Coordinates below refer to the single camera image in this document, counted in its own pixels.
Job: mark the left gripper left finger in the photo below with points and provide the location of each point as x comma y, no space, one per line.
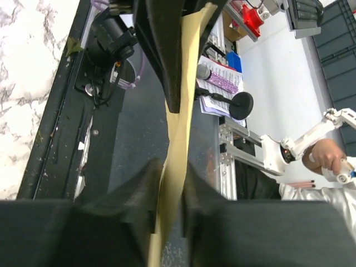
113,230

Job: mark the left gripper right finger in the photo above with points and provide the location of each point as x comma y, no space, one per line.
221,232

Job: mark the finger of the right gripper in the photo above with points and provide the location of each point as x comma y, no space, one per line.
158,29
199,17

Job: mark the yellow sheet music page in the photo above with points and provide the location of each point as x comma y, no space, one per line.
175,166

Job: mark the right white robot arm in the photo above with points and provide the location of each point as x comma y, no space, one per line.
114,37

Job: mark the operator bare hand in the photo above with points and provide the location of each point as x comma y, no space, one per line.
326,154

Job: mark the red plastic part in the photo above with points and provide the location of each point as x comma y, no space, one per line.
252,20

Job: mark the silver and purple microphone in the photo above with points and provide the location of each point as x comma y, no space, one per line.
206,74

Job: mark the blue plastic bin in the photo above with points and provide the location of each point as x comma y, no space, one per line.
234,61

